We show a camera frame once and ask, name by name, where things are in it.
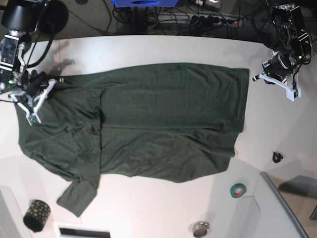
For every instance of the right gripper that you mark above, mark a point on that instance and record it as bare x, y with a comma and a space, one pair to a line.
35, 83

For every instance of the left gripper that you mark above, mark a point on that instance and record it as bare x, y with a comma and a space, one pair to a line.
279, 67

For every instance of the dark green t-shirt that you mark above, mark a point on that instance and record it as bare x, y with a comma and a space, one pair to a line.
173, 121

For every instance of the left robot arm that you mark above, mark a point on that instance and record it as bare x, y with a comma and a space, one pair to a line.
293, 45

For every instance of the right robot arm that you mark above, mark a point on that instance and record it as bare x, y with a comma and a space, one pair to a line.
21, 18

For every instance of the black round stand base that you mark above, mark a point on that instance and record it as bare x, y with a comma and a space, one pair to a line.
54, 19

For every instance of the small black clip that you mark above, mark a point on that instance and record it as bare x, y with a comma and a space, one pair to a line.
277, 157

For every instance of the white power strip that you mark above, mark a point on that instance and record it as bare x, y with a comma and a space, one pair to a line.
212, 19

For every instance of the blue box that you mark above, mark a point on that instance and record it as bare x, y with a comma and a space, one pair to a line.
144, 3

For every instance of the green tape roll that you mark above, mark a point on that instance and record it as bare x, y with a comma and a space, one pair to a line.
238, 190

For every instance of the black gold dotted cup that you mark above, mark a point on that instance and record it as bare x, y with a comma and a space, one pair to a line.
37, 215

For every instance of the white slotted tray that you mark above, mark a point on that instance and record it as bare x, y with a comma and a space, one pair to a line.
66, 230

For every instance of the round metal tin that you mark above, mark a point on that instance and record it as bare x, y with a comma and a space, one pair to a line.
200, 229

